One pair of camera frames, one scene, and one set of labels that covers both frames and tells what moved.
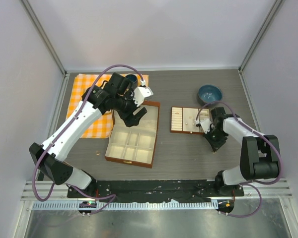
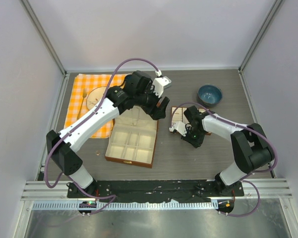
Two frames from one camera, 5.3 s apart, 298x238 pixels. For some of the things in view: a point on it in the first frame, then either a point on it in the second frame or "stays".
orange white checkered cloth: x=83 y=83 stays
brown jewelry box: x=135 y=145 stays
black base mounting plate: x=146 y=190 stays
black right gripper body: x=216 y=137 -> x=194 y=136
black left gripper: x=129 y=118 -> x=155 y=112
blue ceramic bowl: x=208 y=93 stays
